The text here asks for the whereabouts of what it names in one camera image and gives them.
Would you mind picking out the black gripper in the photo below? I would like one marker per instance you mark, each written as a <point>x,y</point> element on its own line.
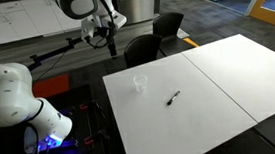
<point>110,34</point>

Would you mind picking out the black marker pen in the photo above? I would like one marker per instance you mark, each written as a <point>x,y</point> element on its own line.
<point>173,98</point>

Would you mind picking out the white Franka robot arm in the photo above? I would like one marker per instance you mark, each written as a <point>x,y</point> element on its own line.
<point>8,95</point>

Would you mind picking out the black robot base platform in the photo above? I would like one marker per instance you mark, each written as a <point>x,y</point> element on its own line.
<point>88,124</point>

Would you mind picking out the black chair with wide backrest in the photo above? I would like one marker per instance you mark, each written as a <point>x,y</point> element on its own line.
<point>141,50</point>

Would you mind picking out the clear plastic cup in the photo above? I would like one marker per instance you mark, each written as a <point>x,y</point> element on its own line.
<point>140,83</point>

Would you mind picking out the stainless steel refrigerator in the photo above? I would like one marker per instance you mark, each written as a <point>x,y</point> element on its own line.
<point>136,3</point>

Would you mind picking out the black chair with curved backrest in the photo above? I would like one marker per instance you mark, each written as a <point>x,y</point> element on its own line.
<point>168,24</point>

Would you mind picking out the red clamp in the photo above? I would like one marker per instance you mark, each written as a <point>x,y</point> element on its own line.
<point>89,140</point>
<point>84,106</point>

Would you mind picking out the orange floor mat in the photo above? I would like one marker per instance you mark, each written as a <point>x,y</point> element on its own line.
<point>51,85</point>

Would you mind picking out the white cabinet row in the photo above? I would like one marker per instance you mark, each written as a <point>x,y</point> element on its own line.
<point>5,21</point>

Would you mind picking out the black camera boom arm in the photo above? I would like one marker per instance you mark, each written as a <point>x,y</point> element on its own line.
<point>55,52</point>

